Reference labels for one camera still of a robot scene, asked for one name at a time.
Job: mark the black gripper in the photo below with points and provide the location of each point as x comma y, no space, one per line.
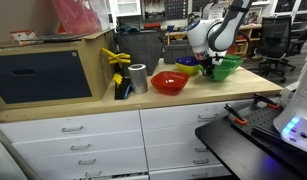
209,62

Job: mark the green plastic bowl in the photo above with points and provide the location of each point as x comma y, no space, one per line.
224,71
239,59

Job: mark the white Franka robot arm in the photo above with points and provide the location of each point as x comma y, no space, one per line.
201,36

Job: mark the yellow bowl with blue inside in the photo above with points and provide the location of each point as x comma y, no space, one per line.
187,65

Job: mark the grey plastic bin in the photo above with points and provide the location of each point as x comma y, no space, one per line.
178,53

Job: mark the red plastic bowl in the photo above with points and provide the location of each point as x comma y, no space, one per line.
169,81

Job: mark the wooden shelf unit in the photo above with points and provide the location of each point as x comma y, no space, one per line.
179,33

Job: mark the black small parts organizer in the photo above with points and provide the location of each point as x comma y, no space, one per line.
177,8

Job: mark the metal cylinder cup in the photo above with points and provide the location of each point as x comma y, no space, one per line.
138,80

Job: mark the dark grey fabric basket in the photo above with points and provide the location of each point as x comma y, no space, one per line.
139,50

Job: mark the black mesh office chair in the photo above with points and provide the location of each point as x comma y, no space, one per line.
303,33
276,33

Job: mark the black perforated robot table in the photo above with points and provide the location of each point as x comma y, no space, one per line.
233,153

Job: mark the teal cloth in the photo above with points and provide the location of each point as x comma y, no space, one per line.
128,29

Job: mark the white drawer cabinet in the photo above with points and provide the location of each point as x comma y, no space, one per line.
103,133

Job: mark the pink translucent storage box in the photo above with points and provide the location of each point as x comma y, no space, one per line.
76,16

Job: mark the dark flat board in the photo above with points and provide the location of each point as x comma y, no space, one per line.
59,37

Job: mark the cardboard box with black panel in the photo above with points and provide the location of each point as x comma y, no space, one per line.
43,76

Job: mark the red white patterned box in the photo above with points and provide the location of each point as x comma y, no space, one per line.
23,37

